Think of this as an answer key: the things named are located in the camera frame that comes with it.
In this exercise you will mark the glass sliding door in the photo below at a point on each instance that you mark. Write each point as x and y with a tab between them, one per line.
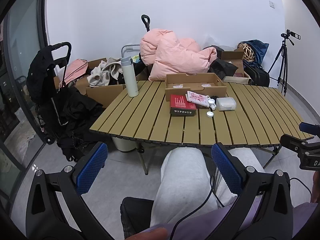
22	55

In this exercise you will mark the white bin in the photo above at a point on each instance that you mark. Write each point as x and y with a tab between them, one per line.
122	143

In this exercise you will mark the blue bag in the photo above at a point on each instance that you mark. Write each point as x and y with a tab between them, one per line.
260	50

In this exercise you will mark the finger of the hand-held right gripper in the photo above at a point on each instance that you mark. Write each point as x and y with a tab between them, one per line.
308	128
292	142

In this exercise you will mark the grey pants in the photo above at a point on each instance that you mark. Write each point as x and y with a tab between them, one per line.
182	180

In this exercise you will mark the small black object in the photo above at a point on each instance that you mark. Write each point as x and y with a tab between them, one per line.
215	97

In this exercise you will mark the black plastic bag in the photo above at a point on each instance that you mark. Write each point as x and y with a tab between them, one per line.
222	67

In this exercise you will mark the clear plastic wipes pack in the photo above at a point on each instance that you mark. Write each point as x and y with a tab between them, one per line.
226	104

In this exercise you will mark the red box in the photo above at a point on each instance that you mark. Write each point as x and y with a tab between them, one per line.
181	103

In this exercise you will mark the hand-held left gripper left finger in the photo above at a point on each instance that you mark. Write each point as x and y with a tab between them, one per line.
91	170

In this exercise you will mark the person's left hand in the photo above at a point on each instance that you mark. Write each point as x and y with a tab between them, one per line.
147	234

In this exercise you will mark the white wall outlet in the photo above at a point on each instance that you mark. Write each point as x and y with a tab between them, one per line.
271	4

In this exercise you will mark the white metal frame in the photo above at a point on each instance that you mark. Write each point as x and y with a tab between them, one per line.
125	47

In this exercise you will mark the black camera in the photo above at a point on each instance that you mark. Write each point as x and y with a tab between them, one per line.
290	36

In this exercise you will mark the black suitcase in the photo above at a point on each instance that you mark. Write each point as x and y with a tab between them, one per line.
260	76

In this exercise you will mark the beige clothing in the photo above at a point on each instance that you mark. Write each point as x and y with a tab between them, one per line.
100	76

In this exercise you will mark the small white plastic container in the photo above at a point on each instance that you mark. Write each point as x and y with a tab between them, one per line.
213	107

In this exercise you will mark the black tripod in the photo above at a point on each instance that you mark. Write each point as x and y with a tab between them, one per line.
283	60

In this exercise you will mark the pink duvet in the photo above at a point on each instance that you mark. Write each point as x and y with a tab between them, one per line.
175	52

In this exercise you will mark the shallow cardboard tray box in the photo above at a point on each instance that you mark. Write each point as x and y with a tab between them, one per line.
180	92

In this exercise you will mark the black mesh chair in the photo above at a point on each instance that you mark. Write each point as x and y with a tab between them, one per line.
136	212

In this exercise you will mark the black stroller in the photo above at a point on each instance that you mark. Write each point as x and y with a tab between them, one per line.
63	52

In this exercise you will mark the black clothes pile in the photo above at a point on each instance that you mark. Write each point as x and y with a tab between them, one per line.
75	115

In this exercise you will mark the pink patterned packet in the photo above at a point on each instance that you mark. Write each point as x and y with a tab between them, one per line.
197	98

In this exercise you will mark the person's right forearm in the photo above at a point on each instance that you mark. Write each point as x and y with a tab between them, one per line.
316	187

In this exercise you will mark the open cardboard box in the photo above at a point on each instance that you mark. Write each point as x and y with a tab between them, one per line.
236	66

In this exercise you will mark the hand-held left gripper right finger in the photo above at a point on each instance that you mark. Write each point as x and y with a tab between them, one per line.
226	170

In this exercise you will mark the wicker ball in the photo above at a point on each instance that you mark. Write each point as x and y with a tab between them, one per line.
246	51

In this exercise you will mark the white thermos bottle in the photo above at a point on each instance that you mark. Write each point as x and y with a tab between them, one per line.
130	80

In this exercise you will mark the pink backpack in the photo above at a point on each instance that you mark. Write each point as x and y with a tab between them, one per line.
75	70

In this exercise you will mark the beige tote bag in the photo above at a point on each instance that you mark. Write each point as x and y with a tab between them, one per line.
237	80

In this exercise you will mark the wooden slat folding table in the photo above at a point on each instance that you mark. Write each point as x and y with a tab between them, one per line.
150	115

